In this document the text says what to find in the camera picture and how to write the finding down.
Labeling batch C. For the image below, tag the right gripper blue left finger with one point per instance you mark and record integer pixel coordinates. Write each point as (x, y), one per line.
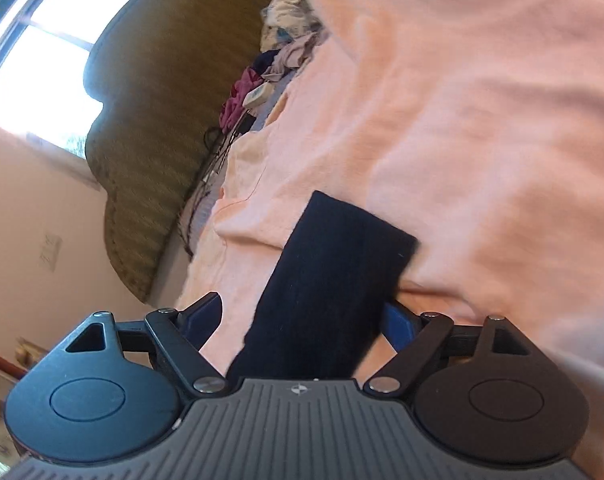
(199, 321)

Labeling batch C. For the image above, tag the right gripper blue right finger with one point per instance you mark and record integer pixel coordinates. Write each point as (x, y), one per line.
(399, 325)

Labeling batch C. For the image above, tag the grey and navy knit sweater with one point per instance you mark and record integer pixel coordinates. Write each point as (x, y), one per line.
(322, 307)

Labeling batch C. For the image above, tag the pile of clothes and bedding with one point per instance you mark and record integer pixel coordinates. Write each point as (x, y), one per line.
(291, 31)

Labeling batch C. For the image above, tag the pink bed sheet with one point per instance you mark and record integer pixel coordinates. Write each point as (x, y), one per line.
(476, 126)

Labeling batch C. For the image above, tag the white remote control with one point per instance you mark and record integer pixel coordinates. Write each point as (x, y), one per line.
(258, 96)

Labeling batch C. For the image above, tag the olive upholstered headboard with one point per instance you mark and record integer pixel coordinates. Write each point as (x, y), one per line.
(161, 70)

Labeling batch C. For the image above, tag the bright window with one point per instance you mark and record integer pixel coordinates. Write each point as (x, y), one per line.
(44, 49)

